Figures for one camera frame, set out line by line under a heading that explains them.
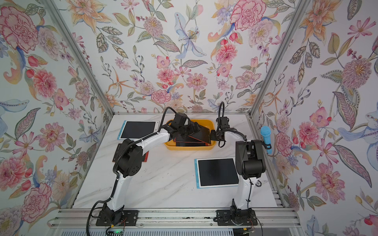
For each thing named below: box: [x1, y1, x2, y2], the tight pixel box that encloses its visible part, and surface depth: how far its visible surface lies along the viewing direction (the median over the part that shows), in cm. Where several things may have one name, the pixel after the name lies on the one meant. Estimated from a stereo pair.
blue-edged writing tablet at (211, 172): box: [193, 157, 239, 189], surface depth 97 cm
